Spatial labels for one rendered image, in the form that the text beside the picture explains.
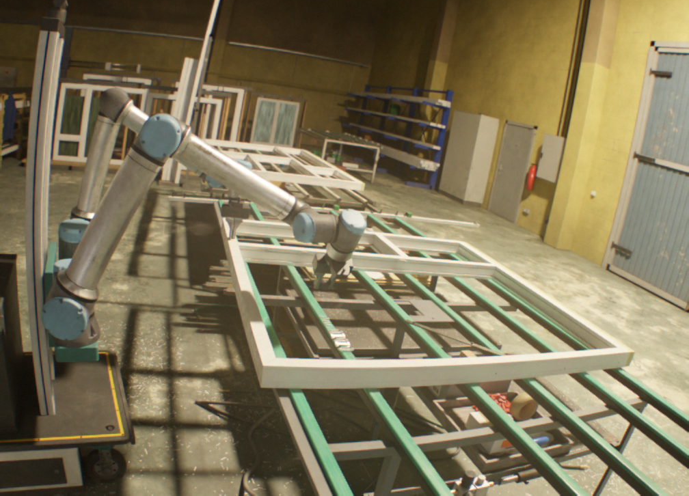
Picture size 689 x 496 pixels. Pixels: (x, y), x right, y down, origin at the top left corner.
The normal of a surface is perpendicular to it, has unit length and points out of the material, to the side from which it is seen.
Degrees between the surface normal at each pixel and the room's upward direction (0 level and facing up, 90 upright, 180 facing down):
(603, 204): 90
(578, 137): 90
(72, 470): 90
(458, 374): 90
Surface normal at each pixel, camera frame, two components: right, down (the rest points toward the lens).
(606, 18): 0.35, 0.32
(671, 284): -0.92, -0.07
